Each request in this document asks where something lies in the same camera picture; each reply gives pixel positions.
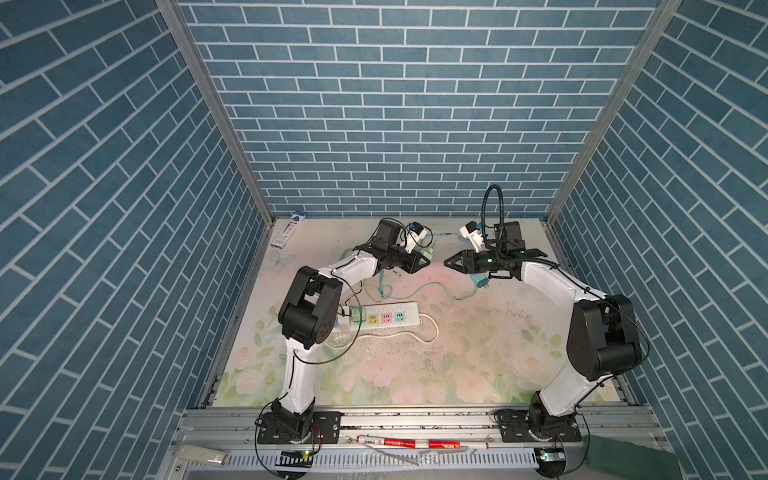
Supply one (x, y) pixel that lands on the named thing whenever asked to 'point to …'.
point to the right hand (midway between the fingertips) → (448, 260)
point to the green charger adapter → (358, 313)
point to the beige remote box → (197, 454)
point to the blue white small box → (289, 229)
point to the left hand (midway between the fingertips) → (426, 260)
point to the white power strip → (380, 317)
